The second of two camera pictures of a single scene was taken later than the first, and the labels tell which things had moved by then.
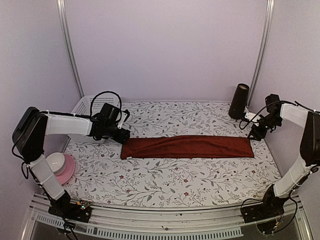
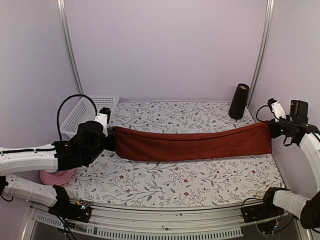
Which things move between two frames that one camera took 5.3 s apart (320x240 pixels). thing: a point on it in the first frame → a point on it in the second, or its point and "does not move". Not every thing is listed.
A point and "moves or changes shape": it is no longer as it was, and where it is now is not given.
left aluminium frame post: [61, 9] does not move
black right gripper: [259, 134] → [274, 133]
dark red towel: [151, 147] moves or changes shape
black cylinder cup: [237, 108] does not move
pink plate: [64, 176] does not move
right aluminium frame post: [264, 47] does not move
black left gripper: [123, 137] → [111, 146]
